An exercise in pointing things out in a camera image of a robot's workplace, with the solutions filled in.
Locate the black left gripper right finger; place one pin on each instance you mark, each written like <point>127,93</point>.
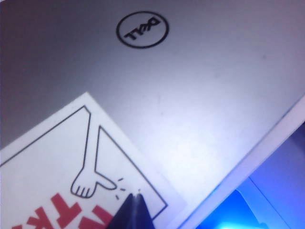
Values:
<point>143,214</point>

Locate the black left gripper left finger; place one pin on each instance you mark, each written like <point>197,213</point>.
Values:
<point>124,214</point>

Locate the gray Dell laptop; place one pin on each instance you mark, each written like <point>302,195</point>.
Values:
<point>190,83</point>

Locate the white warning sticker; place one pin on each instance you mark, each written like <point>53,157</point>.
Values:
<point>47,167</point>

